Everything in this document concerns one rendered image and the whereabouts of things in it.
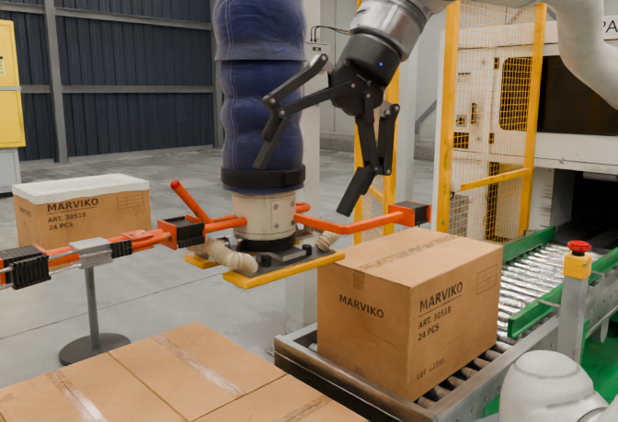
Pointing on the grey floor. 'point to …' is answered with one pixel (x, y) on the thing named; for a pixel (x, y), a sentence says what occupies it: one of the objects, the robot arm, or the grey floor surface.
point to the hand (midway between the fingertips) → (305, 185)
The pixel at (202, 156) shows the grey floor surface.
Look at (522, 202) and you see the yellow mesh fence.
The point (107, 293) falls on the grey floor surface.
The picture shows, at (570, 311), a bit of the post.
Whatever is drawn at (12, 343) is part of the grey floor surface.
